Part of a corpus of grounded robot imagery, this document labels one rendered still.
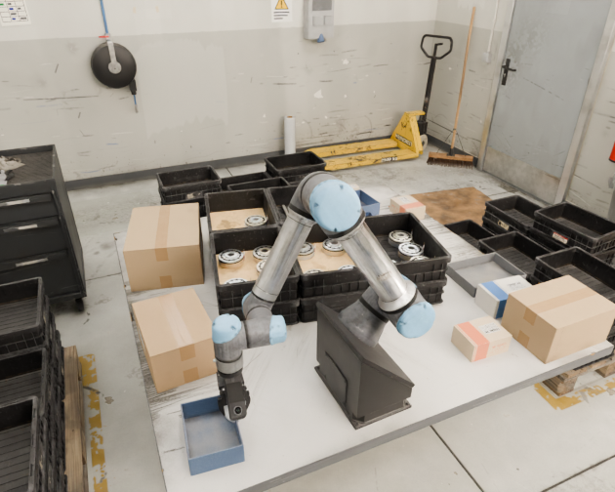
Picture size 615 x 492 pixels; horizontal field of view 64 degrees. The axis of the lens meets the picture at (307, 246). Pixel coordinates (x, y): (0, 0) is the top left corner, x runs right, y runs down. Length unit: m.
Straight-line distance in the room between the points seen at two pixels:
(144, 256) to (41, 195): 1.02
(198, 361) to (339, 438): 0.51
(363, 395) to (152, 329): 0.72
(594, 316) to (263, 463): 1.22
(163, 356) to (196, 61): 3.70
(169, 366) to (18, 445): 0.62
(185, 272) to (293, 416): 0.83
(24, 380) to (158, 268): 0.74
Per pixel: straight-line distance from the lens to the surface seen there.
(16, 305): 2.71
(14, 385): 2.44
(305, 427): 1.57
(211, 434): 1.57
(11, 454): 2.02
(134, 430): 2.59
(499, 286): 2.11
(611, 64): 4.52
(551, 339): 1.88
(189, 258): 2.09
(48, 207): 3.02
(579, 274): 2.94
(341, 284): 1.84
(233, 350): 1.32
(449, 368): 1.81
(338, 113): 5.60
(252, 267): 2.00
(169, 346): 1.64
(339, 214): 1.18
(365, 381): 1.44
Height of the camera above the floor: 1.92
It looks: 31 degrees down
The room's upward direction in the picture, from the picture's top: straight up
